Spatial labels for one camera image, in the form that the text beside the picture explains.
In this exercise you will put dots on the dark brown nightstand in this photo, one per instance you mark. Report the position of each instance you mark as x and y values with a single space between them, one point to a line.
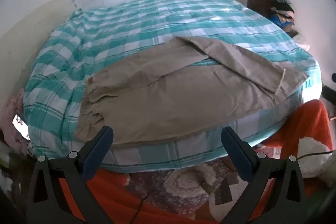
258 2

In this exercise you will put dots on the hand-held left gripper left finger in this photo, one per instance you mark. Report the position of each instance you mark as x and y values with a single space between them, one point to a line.
97 153

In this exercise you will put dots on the pink cloth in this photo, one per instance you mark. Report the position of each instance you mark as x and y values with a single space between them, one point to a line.
10 111

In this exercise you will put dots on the bed with teal checked sheet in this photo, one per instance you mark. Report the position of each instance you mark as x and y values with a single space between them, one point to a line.
118 29

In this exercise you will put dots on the floral patchwork cloth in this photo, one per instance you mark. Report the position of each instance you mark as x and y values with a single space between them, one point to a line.
183 187

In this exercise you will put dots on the beige pants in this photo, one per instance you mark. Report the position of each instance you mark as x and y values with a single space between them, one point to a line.
170 98

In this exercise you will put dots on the smartphone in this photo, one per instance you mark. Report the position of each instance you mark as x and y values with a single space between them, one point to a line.
21 126

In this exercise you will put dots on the pale pink pillow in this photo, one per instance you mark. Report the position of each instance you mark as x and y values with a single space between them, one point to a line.
302 40

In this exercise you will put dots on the beige headboard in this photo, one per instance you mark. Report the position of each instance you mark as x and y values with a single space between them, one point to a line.
31 22

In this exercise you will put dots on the white fluffy cloth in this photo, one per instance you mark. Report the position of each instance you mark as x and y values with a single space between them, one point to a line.
315 158

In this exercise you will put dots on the person's orange clothing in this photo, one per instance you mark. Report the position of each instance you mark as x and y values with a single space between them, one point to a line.
304 121

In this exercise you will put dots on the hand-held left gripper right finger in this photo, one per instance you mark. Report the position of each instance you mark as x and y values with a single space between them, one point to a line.
237 154

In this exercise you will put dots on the pile of clothes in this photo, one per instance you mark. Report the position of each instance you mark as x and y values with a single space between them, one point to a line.
282 14

